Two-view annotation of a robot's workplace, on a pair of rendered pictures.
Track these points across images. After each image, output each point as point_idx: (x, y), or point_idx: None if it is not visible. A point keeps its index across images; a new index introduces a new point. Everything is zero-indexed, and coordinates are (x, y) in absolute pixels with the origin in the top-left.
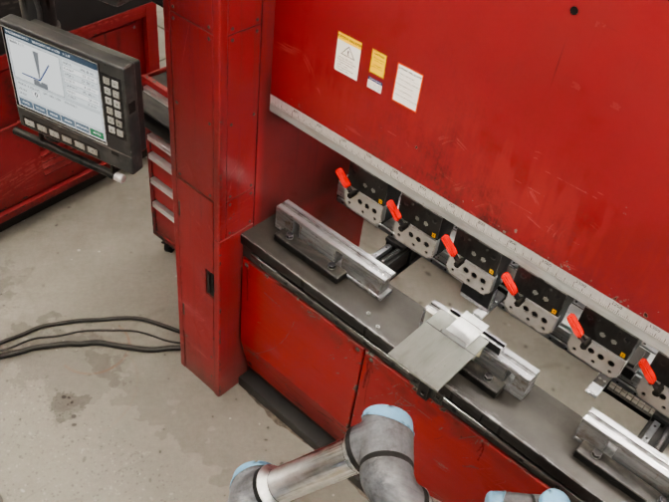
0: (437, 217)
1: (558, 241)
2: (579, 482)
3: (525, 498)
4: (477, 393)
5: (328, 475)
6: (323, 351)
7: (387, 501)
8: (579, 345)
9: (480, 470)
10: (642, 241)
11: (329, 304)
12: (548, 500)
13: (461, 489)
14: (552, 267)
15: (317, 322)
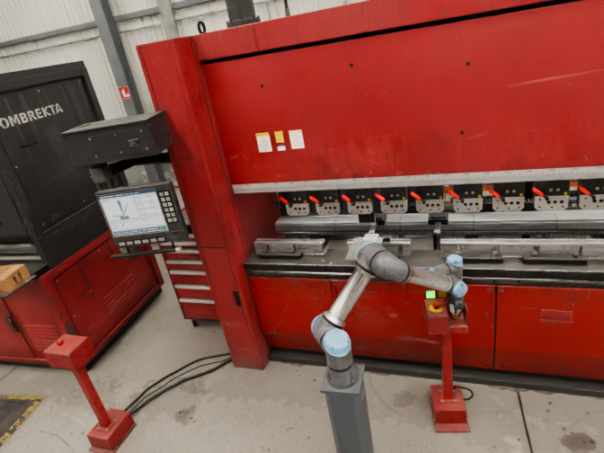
0: (334, 190)
1: (390, 164)
2: None
3: (441, 264)
4: None
5: (357, 288)
6: (308, 297)
7: (392, 268)
8: (421, 206)
9: (412, 301)
10: (421, 140)
11: (302, 267)
12: (450, 259)
13: (408, 321)
14: (393, 178)
15: (299, 283)
